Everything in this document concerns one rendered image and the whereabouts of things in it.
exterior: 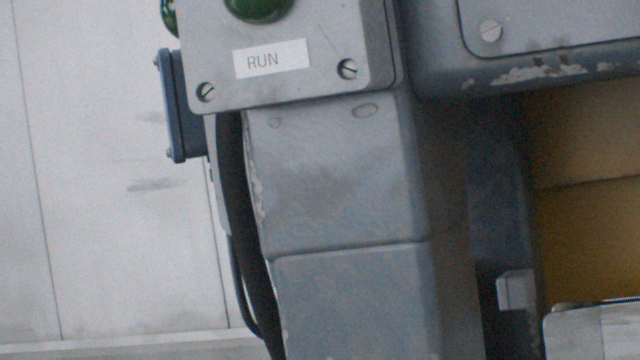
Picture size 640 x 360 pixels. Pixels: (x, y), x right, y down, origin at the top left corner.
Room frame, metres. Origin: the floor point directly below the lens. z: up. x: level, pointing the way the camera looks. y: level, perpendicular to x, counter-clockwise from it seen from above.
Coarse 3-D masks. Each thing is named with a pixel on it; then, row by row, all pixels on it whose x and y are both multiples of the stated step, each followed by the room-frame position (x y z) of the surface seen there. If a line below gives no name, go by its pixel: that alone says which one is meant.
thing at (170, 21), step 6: (162, 0) 0.50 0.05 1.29; (168, 0) 0.50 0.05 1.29; (162, 6) 0.50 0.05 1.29; (168, 6) 0.50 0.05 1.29; (174, 6) 0.50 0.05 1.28; (162, 12) 0.50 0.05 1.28; (168, 12) 0.50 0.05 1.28; (174, 12) 0.50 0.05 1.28; (162, 18) 0.51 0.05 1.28; (168, 18) 0.50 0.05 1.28; (174, 18) 0.50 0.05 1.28; (168, 24) 0.50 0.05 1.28; (174, 24) 0.50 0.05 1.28; (168, 30) 0.51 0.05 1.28; (174, 30) 0.50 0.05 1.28; (174, 36) 0.51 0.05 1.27
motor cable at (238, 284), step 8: (232, 240) 1.03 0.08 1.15; (232, 248) 1.03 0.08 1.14; (232, 256) 1.03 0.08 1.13; (232, 264) 1.03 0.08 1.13; (232, 272) 1.03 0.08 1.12; (240, 272) 1.03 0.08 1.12; (232, 280) 1.03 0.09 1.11; (240, 280) 1.03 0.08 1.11; (240, 288) 1.03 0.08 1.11; (240, 296) 1.03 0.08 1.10; (240, 304) 1.03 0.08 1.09; (248, 304) 1.03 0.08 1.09; (248, 312) 1.03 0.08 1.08; (248, 320) 1.03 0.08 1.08; (256, 328) 1.03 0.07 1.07
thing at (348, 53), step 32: (192, 0) 0.49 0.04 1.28; (320, 0) 0.47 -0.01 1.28; (352, 0) 0.47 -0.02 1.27; (192, 32) 0.49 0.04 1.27; (224, 32) 0.48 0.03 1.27; (256, 32) 0.48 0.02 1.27; (288, 32) 0.48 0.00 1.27; (320, 32) 0.47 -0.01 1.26; (352, 32) 0.47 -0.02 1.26; (384, 32) 0.49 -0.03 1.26; (192, 64) 0.49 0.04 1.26; (224, 64) 0.48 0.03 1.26; (320, 64) 0.47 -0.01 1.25; (352, 64) 0.47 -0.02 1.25; (384, 64) 0.48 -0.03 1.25; (192, 96) 0.49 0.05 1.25; (224, 96) 0.49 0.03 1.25; (256, 96) 0.48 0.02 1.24; (288, 96) 0.48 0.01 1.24; (320, 96) 0.48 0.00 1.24
